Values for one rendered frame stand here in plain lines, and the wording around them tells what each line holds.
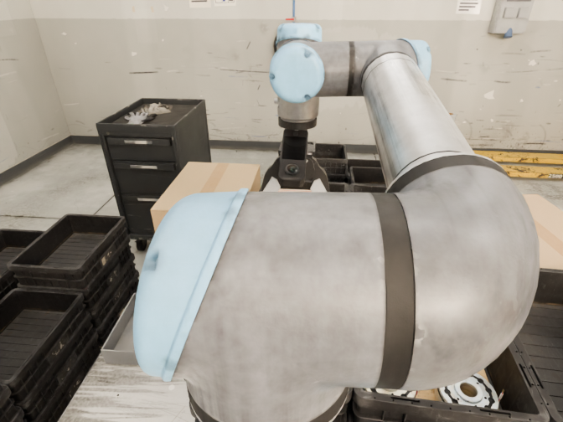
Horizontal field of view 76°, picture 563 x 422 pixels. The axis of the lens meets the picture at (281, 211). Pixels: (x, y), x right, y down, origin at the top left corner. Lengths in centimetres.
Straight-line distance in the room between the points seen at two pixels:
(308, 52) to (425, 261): 38
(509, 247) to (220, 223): 15
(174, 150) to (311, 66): 167
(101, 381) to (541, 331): 103
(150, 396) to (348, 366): 81
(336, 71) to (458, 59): 365
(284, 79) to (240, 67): 351
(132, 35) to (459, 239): 422
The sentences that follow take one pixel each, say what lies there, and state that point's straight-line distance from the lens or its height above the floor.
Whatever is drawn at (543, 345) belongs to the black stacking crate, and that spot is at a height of 83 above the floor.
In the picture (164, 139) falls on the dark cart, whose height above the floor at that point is 82.
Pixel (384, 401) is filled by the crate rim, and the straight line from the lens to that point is 67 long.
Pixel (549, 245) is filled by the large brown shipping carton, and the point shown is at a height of 90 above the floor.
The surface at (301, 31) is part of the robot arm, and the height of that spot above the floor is 144.
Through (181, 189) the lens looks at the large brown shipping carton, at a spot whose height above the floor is 90.
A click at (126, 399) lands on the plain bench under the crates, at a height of 70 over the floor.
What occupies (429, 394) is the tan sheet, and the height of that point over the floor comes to 83.
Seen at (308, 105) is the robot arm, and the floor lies 133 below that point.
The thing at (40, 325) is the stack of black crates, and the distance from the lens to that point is 176.
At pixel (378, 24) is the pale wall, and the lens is 394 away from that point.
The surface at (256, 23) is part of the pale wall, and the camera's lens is 394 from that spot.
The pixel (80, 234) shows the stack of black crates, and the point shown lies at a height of 49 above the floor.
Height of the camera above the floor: 148
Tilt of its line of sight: 30 degrees down
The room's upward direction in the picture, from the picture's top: straight up
